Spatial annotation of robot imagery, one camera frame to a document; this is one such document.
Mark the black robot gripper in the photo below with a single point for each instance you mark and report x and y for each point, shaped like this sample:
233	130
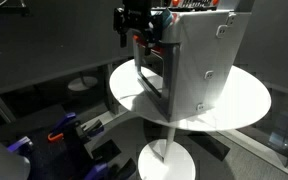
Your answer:
137	15

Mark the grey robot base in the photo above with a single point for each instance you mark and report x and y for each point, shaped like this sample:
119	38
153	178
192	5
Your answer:
0	160

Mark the large blue stove knob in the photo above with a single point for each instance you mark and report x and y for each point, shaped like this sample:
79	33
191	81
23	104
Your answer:
167	18

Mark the red stove burner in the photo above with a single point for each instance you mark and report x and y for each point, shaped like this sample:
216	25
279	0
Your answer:
215	1
175	2

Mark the grey toy stove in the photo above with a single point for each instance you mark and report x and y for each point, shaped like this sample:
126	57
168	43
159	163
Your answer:
197	63

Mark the grey glass oven door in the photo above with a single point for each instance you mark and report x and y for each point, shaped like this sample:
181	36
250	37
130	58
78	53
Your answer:
152	78

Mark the round white background table base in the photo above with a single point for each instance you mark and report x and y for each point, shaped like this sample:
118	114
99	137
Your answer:
82	83

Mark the purple clamp with orange tip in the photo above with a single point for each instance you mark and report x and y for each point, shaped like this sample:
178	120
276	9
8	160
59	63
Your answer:
65	125

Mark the purple spring clamp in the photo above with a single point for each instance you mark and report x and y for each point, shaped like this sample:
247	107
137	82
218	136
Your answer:
20	145
100	170

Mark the round white pedestal table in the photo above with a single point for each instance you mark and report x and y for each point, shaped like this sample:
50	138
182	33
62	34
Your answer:
240	100

